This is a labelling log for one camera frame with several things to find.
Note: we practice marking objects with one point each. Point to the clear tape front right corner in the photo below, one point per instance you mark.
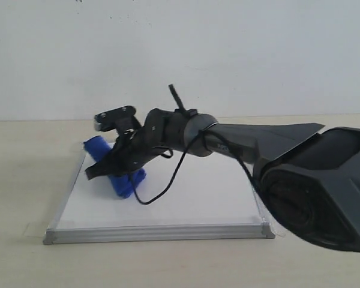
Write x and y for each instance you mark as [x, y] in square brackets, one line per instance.
[278, 229]

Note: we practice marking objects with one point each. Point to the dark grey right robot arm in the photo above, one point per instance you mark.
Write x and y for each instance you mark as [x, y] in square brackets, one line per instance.
[307, 177]

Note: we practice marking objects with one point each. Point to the clear tape front left corner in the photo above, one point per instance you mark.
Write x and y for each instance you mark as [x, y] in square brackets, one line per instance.
[36, 229]

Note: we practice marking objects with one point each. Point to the white board with aluminium frame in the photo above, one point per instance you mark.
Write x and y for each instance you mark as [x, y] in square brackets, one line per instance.
[180, 198]

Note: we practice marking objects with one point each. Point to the clear tape corner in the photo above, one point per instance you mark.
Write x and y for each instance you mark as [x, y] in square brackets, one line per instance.
[278, 229]
[36, 229]

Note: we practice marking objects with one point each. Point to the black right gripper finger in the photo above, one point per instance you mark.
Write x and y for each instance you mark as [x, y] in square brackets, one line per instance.
[102, 168]

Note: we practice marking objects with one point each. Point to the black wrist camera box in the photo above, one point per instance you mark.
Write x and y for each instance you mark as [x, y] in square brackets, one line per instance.
[121, 119]

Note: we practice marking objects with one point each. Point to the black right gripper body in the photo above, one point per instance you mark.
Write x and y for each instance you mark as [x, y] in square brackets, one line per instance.
[135, 148]

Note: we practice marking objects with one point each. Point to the blue cloth eraser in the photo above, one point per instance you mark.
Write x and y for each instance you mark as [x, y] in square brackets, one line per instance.
[97, 148]

